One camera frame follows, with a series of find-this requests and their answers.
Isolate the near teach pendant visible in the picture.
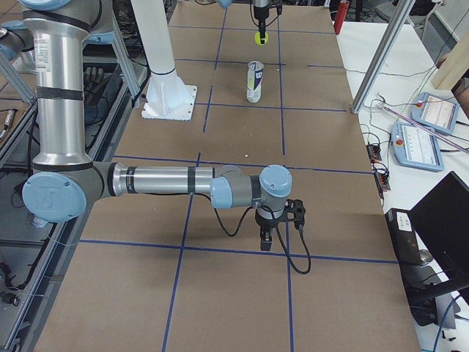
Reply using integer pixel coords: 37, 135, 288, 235
391, 122, 444, 172

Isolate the black monitor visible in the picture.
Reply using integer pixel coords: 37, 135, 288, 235
409, 171, 469, 278

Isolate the black computer box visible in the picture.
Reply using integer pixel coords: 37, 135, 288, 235
385, 208, 434, 266

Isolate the teach pendant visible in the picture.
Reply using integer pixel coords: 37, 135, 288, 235
411, 92, 460, 135
391, 122, 444, 172

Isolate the brown paper table cover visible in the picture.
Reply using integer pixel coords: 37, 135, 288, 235
35, 1, 419, 351

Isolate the wooden block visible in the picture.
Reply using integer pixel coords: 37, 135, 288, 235
432, 32, 469, 90

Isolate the red cylinder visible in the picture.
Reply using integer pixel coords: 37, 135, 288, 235
333, 0, 350, 35

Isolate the yellow tennis ball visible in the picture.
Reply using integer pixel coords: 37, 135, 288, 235
254, 32, 269, 46

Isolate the black orange connector strip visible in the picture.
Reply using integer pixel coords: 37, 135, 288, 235
366, 143, 391, 195

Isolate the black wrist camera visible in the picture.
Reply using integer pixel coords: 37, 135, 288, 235
286, 199, 306, 231
270, 0, 283, 16

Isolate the far teach pendant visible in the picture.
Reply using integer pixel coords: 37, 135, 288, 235
411, 92, 460, 135

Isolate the clear Wilson tennis ball can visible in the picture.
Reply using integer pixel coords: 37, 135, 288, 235
246, 61, 264, 103

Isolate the white pedestal column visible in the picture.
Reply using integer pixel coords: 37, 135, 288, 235
131, 0, 197, 121

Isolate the aluminium frame post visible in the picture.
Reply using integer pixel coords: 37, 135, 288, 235
351, 0, 416, 114

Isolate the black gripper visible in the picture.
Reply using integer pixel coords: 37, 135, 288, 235
255, 206, 289, 252
253, 5, 270, 40

